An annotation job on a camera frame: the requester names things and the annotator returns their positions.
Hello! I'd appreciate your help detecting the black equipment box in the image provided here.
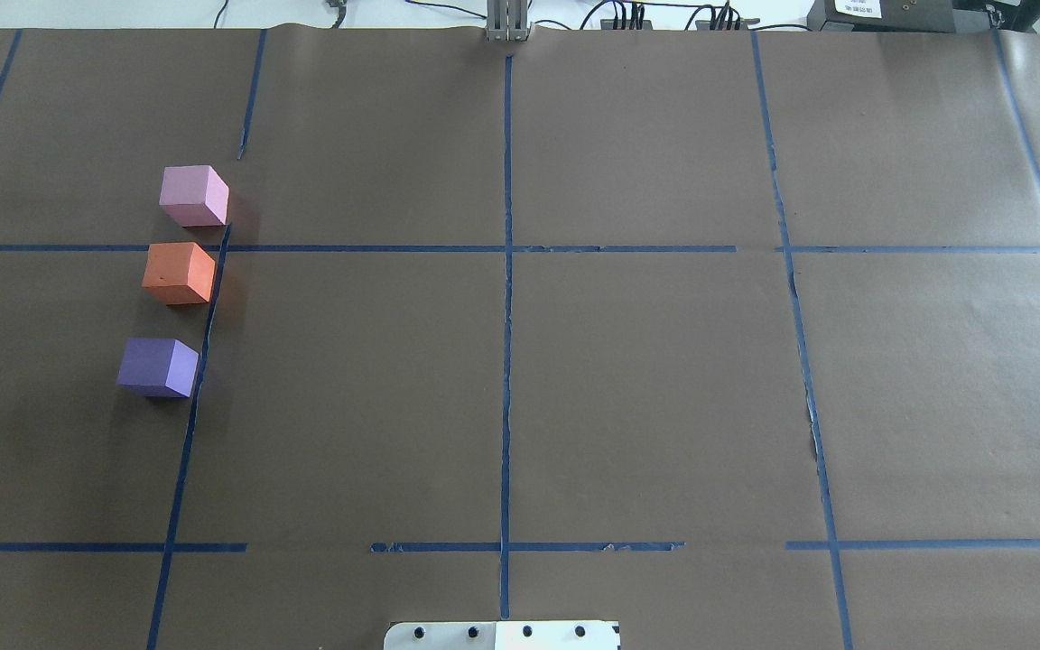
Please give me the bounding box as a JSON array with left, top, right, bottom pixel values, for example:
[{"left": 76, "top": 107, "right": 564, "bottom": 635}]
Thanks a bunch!
[{"left": 805, "top": 1, "right": 1040, "bottom": 33}]

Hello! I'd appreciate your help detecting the pink foam cube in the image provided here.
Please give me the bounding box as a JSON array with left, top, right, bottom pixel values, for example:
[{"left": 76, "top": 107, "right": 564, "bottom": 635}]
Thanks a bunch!
[{"left": 158, "top": 165, "right": 230, "bottom": 228}]

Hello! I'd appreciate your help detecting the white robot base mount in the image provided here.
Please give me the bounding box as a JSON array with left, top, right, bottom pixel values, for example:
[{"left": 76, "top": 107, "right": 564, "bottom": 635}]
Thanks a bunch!
[{"left": 383, "top": 618, "right": 622, "bottom": 649}]

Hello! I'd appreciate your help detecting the orange foam cube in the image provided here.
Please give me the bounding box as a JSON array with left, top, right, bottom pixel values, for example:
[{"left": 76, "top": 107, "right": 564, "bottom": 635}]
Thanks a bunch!
[{"left": 141, "top": 242, "right": 218, "bottom": 305}]

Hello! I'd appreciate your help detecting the purple foam cube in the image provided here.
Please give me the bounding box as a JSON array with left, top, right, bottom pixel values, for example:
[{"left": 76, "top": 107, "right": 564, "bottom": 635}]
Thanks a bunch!
[{"left": 116, "top": 338, "right": 200, "bottom": 398}]

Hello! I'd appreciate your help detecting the grey metal camera post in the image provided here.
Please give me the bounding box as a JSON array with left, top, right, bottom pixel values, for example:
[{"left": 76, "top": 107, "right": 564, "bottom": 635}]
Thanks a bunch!
[{"left": 486, "top": 0, "right": 532, "bottom": 42}]

